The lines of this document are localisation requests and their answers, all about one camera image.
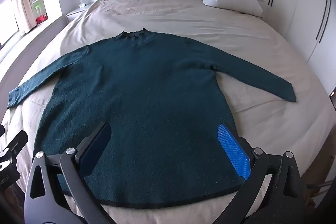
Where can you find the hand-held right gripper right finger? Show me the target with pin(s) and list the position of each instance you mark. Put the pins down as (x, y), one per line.
(233, 153)

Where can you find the green item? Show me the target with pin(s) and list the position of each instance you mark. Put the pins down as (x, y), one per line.
(37, 8)

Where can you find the window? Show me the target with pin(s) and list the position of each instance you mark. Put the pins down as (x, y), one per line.
(8, 8)

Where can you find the white nightstand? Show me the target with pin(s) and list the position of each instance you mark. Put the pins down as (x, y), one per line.
(74, 14)

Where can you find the red box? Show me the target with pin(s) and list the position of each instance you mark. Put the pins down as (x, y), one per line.
(41, 19)

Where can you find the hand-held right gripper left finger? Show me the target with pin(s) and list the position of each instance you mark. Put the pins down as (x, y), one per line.
(96, 146)

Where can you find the dark teal sweater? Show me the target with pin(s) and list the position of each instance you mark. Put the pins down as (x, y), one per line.
(147, 87)

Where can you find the white window bench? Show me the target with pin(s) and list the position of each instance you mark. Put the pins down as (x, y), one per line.
(39, 37)

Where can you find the bed with beige sheet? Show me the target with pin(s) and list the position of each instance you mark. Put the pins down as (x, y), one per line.
(183, 19)

